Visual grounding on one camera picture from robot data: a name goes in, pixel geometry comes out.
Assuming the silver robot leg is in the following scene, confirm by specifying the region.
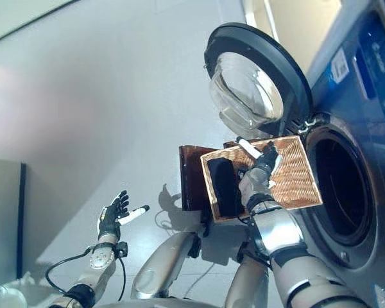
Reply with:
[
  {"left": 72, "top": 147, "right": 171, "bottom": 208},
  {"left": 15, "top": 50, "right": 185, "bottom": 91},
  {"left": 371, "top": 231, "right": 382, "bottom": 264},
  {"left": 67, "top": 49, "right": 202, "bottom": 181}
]
[
  {"left": 230, "top": 243, "right": 272, "bottom": 308},
  {"left": 130, "top": 211, "right": 212, "bottom": 299}
]

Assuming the rectangular wicker basket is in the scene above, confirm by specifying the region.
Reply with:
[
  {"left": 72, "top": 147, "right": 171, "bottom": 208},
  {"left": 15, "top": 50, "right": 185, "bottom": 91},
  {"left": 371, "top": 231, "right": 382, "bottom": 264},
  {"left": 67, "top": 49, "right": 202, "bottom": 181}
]
[{"left": 200, "top": 135, "right": 323, "bottom": 223}]

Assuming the grey robot torso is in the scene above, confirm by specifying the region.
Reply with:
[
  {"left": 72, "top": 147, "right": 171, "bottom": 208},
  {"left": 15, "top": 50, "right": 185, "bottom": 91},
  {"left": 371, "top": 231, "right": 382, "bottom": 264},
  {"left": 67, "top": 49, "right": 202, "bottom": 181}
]
[{"left": 92, "top": 296, "right": 238, "bottom": 308}]

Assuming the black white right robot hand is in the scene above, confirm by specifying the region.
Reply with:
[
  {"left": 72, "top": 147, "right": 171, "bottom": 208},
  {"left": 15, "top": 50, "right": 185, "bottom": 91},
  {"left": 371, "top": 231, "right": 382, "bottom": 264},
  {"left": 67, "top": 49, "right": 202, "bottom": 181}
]
[{"left": 236, "top": 137, "right": 282, "bottom": 176}]

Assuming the white rounded machine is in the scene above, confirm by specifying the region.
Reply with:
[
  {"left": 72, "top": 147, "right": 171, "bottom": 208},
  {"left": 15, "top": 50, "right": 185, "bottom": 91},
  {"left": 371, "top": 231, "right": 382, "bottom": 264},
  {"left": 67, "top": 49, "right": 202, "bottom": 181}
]
[{"left": 0, "top": 271, "right": 29, "bottom": 308}]

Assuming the thin white floor cable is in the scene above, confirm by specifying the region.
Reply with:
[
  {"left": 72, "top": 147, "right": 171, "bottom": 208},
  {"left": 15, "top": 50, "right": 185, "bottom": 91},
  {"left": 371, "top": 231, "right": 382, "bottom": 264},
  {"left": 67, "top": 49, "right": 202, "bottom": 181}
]
[{"left": 154, "top": 207, "right": 184, "bottom": 229}]

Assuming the dark grey washing machine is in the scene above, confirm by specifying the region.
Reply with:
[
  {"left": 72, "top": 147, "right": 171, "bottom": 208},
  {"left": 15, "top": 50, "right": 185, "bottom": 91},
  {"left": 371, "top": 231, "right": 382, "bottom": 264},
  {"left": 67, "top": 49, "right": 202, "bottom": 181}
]
[{"left": 288, "top": 0, "right": 385, "bottom": 308}]

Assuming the black cloth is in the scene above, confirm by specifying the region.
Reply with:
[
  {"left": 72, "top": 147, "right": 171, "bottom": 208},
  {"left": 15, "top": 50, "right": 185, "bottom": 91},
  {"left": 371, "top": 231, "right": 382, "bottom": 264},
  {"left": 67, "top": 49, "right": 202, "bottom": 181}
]
[{"left": 207, "top": 158, "right": 244, "bottom": 218}]

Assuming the silver right robot leg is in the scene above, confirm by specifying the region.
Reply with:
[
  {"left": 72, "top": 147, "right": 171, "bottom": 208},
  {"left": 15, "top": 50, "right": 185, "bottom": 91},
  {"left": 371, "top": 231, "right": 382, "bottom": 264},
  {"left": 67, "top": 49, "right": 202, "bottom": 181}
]
[{"left": 230, "top": 243, "right": 272, "bottom": 308}]

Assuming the grey cabinet with black edge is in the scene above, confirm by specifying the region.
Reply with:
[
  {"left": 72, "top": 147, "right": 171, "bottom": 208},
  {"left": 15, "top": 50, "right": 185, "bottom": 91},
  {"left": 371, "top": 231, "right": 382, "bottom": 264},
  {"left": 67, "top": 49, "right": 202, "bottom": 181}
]
[{"left": 0, "top": 157, "right": 27, "bottom": 280}]

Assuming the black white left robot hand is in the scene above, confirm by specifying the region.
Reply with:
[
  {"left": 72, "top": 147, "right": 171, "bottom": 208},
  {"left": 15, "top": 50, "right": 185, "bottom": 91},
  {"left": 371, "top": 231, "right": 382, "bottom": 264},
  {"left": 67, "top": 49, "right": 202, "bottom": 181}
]
[{"left": 98, "top": 189, "right": 151, "bottom": 241}]

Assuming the round glass washing machine door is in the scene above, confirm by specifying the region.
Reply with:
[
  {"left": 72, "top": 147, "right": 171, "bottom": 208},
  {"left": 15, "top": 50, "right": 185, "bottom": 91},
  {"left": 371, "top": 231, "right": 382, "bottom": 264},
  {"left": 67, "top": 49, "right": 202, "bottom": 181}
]
[{"left": 203, "top": 21, "right": 314, "bottom": 139}]

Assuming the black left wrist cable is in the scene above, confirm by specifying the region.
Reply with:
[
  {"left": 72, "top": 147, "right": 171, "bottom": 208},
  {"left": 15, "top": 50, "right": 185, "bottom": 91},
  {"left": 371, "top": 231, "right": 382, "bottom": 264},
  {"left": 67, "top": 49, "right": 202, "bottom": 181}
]
[{"left": 46, "top": 252, "right": 128, "bottom": 302}]

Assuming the glossy dark brown stool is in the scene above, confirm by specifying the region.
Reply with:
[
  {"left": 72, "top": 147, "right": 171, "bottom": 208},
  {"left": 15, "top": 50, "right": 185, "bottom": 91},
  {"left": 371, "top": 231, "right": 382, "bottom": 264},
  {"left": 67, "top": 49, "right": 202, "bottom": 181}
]
[{"left": 178, "top": 142, "right": 244, "bottom": 212}]

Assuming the silver left robot leg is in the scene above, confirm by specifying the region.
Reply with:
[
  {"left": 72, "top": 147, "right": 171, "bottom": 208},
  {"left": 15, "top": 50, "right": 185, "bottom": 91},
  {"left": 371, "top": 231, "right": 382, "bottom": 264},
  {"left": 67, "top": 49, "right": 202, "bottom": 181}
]
[{"left": 130, "top": 211, "right": 212, "bottom": 299}]

